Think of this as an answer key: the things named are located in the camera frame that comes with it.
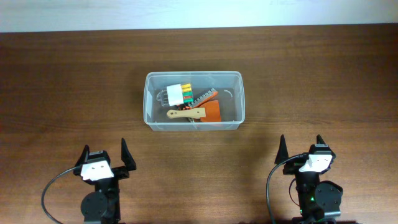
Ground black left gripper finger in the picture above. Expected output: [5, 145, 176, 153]
[121, 138, 137, 171]
[75, 145, 90, 167]

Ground clear plastic container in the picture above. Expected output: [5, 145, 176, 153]
[143, 71, 245, 131]

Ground coloured screwdriver bit set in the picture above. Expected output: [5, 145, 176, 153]
[156, 83, 193, 107]

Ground orange scraper wooden handle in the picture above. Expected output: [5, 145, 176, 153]
[167, 100, 221, 122]

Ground orange socket bit rail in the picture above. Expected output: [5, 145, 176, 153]
[188, 88, 218, 109]

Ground orange black long-nose pliers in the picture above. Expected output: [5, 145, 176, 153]
[177, 105, 198, 130]

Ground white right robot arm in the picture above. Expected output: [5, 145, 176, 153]
[274, 135, 343, 223]

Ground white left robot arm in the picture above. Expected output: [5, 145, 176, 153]
[73, 139, 137, 224]

